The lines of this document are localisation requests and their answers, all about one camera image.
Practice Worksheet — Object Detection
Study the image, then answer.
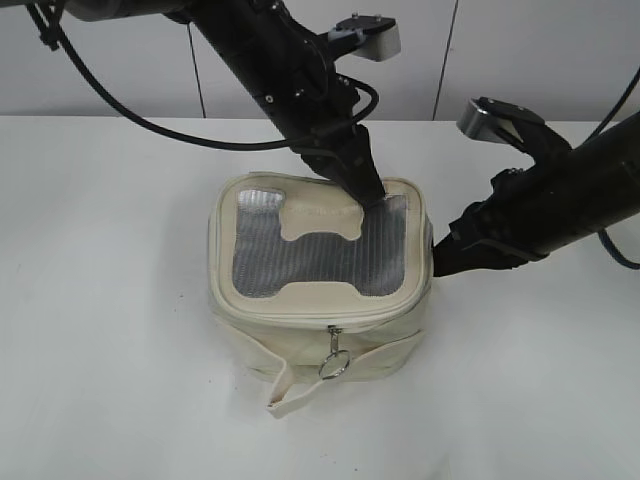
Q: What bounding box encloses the cream insulated lunch bag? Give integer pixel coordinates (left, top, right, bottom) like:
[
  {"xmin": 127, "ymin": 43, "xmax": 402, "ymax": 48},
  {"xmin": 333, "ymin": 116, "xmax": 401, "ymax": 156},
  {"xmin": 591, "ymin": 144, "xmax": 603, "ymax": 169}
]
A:
[{"xmin": 207, "ymin": 172, "xmax": 434, "ymax": 418}]

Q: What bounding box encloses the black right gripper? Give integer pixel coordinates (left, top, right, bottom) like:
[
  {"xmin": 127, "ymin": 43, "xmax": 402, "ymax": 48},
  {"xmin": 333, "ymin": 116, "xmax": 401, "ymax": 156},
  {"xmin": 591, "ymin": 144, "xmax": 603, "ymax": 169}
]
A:
[{"xmin": 433, "ymin": 168, "xmax": 547, "ymax": 278}]

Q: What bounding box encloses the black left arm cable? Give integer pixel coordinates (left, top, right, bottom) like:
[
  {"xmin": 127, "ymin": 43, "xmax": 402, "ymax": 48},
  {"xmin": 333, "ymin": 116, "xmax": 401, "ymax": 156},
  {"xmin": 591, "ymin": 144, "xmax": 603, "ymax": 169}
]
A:
[{"xmin": 24, "ymin": 0, "xmax": 381, "ymax": 151}]

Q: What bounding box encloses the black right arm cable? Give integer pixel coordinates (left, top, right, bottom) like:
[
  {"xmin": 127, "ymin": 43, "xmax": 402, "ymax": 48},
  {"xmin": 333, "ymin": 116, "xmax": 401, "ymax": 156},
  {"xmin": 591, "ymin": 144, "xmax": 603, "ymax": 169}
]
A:
[{"xmin": 594, "ymin": 64, "xmax": 640, "ymax": 271}]

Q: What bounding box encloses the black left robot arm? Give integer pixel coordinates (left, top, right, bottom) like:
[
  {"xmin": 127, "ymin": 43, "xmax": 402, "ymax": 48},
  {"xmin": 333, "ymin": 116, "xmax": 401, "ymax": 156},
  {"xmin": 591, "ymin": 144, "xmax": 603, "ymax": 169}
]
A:
[{"xmin": 39, "ymin": 1, "xmax": 400, "ymax": 208}]

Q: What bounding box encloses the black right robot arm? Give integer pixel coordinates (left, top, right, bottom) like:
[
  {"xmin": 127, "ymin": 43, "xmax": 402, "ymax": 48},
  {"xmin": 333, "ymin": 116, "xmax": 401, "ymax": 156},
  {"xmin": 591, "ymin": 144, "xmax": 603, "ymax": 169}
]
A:
[{"xmin": 433, "ymin": 115, "xmax": 639, "ymax": 277}]

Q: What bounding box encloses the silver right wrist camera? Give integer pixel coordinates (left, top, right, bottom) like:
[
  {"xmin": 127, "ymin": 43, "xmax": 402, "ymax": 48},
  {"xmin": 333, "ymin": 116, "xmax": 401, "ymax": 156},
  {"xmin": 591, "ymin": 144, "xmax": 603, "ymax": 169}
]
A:
[{"xmin": 456, "ymin": 97, "xmax": 572, "ymax": 163}]

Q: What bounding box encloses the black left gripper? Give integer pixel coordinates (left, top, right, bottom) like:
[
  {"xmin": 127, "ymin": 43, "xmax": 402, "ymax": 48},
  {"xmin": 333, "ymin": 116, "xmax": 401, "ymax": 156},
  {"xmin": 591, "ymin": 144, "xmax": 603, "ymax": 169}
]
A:
[{"xmin": 294, "ymin": 74, "xmax": 386, "ymax": 206}]

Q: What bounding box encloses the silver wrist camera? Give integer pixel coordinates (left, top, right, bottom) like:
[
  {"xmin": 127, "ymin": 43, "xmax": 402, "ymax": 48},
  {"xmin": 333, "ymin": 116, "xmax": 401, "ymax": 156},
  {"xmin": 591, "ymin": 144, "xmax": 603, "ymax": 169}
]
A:
[
  {"xmin": 456, "ymin": 97, "xmax": 572, "ymax": 163},
  {"xmin": 325, "ymin": 14, "xmax": 401, "ymax": 62}
]

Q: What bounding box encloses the silver zipper pull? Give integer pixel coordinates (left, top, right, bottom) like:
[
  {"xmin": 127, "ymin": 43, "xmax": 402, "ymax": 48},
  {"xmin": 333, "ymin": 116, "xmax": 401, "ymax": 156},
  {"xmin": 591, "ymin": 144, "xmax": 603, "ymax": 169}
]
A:
[{"xmin": 318, "ymin": 325, "xmax": 352, "ymax": 380}]

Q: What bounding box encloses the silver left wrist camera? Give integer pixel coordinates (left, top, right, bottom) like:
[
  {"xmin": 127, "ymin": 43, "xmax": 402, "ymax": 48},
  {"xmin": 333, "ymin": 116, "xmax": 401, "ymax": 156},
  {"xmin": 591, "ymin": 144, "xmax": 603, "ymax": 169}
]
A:
[{"xmin": 325, "ymin": 14, "xmax": 401, "ymax": 62}]

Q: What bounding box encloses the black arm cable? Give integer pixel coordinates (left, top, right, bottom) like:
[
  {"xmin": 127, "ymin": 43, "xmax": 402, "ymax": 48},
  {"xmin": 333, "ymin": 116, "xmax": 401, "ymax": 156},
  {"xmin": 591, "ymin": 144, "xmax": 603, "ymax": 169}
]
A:
[
  {"xmin": 24, "ymin": 0, "xmax": 381, "ymax": 151},
  {"xmin": 594, "ymin": 64, "xmax": 640, "ymax": 271}
]

